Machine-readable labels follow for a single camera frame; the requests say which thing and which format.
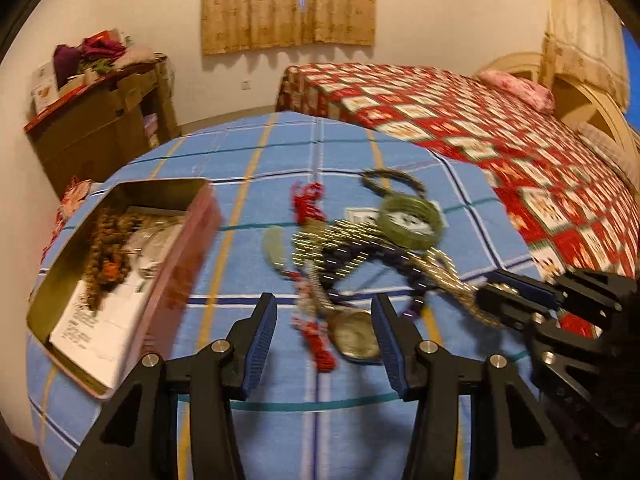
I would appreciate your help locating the cream wooden headboard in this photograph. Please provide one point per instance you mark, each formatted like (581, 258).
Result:
(590, 105)

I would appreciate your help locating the pink metal tin box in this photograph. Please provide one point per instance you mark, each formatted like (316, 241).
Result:
(185, 260)

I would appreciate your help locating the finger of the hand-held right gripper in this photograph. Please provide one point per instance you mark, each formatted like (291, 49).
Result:
(520, 285)
(505, 307)

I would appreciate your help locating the white printed carton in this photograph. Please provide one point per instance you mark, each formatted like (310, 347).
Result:
(42, 90)

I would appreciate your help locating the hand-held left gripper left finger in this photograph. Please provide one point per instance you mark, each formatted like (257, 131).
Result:
(260, 340)

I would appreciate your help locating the pile of purple clothes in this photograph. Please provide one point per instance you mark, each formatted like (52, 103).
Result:
(100, 50)

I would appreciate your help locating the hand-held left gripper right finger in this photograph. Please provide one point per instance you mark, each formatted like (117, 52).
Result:
(392, 350)

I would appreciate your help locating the pink floral pillow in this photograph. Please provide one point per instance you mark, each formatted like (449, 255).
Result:
(520, 89)

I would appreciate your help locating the heap of pink checkered clothes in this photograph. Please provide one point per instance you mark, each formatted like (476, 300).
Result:
(75, 192)

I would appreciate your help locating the beige patterned window curtain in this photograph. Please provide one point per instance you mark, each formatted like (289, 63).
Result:
(580, 30)
(280, 10)

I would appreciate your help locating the blue plaid cloth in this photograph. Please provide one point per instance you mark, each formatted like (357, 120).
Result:
(260, 170)

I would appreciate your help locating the green bangle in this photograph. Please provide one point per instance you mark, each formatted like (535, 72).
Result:
(410, 241)

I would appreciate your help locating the striped pillow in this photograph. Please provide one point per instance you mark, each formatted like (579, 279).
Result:
(610, 150)

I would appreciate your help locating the flat red box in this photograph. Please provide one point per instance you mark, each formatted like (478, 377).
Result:
(55, 111)

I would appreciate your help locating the bed with red quilt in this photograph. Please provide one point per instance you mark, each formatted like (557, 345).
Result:
(450, 110)

